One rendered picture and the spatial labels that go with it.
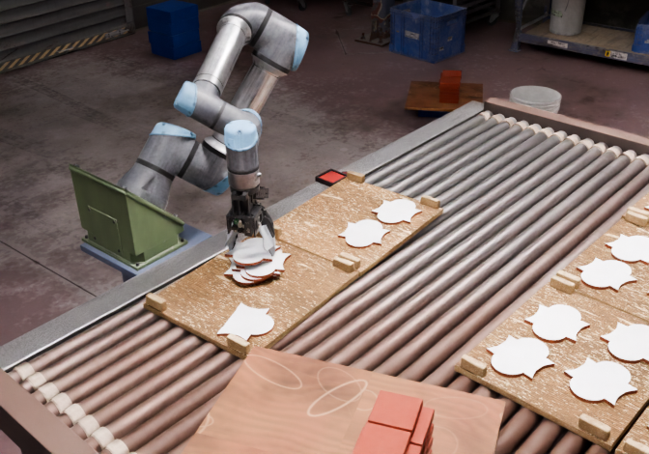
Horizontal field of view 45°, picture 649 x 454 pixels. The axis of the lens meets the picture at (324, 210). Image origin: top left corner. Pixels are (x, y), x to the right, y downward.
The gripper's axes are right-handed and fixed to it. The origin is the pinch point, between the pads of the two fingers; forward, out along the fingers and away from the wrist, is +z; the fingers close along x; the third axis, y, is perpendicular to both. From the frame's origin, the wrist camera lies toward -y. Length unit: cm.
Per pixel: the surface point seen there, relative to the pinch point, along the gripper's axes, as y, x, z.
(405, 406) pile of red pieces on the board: 72, 48, -23
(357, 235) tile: -18.7, 23.7, 4.0
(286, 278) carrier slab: 3.9, 9.7, 4.8
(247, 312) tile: 20.3, 4.9, 4.0
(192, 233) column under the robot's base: -22.9, -26.3, 11.6
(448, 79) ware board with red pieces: -335, 25, 73
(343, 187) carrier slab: -46.6, 14.0, 4.9
